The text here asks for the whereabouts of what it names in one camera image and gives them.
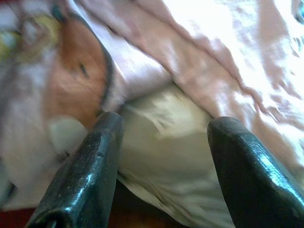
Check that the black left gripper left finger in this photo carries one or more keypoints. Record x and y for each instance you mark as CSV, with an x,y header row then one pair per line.
x,y
88,171

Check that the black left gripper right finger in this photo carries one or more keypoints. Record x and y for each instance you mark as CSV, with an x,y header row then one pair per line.
x,y
251,180

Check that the bed with beige floral sheet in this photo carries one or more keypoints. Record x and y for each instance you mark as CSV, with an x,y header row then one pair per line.
x,y
166,142

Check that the large red cushion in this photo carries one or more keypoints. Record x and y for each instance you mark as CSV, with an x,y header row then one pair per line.
x,y
12,219

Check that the pink cartoon print blanket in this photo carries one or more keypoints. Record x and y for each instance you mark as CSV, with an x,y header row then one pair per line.
x,y
190,47

